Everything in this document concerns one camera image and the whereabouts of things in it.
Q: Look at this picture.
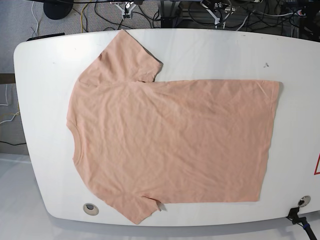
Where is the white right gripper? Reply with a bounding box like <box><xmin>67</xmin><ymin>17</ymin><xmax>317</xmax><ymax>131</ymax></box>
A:
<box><xmin>111</xmin><ymin>1</ymin><xmax>142</xmax><ymax>19</ymax></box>

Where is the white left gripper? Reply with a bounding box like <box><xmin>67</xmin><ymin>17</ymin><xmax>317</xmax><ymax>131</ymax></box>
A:
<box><xmin>202</xmin><ymin>2</ymin><xmax>236</xmax><ymax>28</ymax></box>

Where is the peach pink T-shirt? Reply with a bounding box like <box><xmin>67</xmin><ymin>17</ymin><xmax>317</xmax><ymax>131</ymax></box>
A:
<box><xmin>66</xmin><ymin>30</ymin><xmax>280</xmax><ymax>224</ymax></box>

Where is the black flat bar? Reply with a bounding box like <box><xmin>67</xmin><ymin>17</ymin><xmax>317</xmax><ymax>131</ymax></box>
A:
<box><xmin>26</xmin><ymin>32</ymin><xmax>65</xmax><ymax>42</ymax></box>

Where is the black round stand base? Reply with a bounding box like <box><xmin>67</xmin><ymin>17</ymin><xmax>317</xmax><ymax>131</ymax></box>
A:
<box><xmin>43</xmin><ymin>0</ymin><xmax>74</xmax><ymax>20</ymax></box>

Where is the black aluminium frame post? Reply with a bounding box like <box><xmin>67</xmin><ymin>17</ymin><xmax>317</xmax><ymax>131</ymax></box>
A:
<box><xmin>157</xmin><ymin>0</ymin><xmax>182</xmax><ymax>29</ymax></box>

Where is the yellow floor cable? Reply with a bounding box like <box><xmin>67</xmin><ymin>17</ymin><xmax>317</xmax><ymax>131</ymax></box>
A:
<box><xmin>79</xmin><ymin>0</ymin><xmax>93</xmax><ymax>33</ymax></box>

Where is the white floor cable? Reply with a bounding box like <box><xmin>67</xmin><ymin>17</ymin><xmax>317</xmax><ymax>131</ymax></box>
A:
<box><xmin>30</xmin><ymin>0</ymin><xmax>40</xmax><ymax>36</ymax></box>

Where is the right table cable grommet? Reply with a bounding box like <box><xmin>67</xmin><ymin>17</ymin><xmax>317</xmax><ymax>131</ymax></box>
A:
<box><xmin>297</xmin><ymin>195</ymin><xmax>311</xmax><ymax>208</ymax></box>

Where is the table cable grommet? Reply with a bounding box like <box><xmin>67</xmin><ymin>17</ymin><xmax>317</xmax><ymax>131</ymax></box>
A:
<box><xmin>83</xmin><ymin>203</ymin><xmax>99</xmax><ymax>216</ymax></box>
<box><xmin>297</xmin><ymin>195</ymin><xmax>311</xmax><ymax>208</ymax></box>

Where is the left table cable grommet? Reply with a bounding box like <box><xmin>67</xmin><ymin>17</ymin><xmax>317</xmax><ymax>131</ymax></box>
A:
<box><xmin>83</xmin><ymin>203</ymin><xmax>99</xmax><ymax>216</ymax></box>

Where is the black clamp mount with cable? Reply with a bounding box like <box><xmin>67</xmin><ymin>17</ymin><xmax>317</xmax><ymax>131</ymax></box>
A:
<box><xmin>286</xmin><ymin>207</ymin><xmax>317</xmax><ymax>240</ymax></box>

